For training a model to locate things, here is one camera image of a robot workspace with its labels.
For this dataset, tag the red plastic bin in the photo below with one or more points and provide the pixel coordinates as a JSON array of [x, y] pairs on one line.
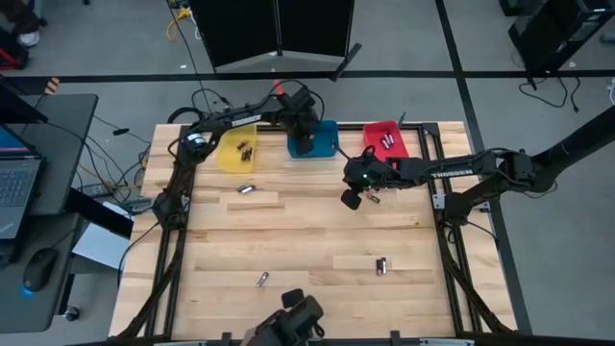
[[377, 132]]

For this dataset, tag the person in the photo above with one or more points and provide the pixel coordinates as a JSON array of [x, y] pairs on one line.
[[19, 19]]

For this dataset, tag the black folding partition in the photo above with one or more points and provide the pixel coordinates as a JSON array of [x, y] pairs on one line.
[[240, 29]]

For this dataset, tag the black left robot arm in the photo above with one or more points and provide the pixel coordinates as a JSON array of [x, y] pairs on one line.
[[245, 120]]

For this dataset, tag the yellow plastic bin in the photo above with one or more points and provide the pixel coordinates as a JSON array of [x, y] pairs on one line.
[[230, 161]]

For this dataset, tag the thick black stand pole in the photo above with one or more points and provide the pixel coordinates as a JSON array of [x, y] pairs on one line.
[[576, 144]]

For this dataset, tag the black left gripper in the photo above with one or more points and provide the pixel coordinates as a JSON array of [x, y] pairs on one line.
[[300, 115]]

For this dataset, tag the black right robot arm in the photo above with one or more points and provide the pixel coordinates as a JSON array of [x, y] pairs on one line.
[[451, 173]]

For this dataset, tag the dark grey desk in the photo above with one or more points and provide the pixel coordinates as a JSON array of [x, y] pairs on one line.
[[77, 110]]

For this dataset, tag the grey power strip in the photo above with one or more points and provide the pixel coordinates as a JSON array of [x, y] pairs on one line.
[[96, 190]]

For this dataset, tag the black computer mouse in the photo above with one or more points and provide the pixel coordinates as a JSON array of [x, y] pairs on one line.
[[41, 269]]

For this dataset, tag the black aluminium table frame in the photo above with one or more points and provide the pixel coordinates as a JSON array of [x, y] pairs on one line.
[[431, 130]]

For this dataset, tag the black laptop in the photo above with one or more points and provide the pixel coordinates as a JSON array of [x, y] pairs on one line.
[[19, 187]]

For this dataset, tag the grey flat box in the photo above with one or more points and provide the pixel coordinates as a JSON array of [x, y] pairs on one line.
[[101, 245]]

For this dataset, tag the black and red object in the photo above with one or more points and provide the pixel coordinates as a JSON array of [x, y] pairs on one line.
[[7, 54]]

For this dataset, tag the blue plastic bin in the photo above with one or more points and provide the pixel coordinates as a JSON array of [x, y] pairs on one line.
[[327, 144]]

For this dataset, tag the silver metal bracket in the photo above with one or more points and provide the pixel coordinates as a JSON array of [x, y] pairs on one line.
[[481, 206], [438, 201]]

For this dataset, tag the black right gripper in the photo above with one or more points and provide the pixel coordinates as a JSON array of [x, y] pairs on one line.
[[367, 170]]

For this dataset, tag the orange striped tag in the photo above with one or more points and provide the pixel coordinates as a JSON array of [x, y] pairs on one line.
[[52, 85]]

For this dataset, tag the black desk caster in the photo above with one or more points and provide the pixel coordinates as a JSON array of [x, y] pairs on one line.
[[72, 313]]

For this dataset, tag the black equipment rack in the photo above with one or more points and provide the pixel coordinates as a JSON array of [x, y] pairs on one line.
[[552, 29]]

